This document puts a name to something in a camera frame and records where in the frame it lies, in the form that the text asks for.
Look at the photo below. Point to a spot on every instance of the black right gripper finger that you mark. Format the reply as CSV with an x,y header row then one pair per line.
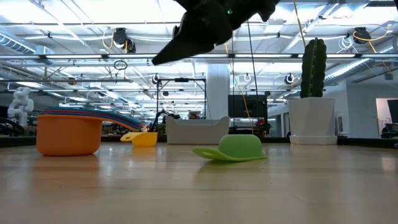
x,y
186,46

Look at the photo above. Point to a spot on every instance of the yellow measuring cup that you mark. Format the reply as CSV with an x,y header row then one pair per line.
x,y
144,139

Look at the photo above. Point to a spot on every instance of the green measuring cup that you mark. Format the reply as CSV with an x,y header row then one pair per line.
x,y
239,147

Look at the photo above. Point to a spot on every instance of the medium blue measuring cup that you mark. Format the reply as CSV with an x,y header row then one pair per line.
x,y
77,113

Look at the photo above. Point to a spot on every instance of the large orange measuring cup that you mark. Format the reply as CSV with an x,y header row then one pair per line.
x,y
68,137

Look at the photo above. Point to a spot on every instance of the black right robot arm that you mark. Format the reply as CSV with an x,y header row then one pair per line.
x,y
267,7

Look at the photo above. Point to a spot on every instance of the light grey plastic basket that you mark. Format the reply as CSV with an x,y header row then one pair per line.
x,y
196,130

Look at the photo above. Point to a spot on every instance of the black monitor screen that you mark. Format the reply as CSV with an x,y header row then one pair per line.
x,y
248,107

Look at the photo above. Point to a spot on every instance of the green cactus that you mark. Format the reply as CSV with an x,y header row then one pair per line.
x,y
312,68

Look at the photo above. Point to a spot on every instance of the white plant pot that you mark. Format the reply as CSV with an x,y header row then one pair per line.
x,y
311,118

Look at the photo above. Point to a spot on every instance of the white humanoid robot figure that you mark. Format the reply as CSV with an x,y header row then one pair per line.
x,y
20,102

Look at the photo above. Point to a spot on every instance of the black metal rack frame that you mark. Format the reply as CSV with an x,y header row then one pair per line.
x,y
182,80

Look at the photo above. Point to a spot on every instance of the dark wall screen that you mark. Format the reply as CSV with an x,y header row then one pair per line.
x,y
393,110

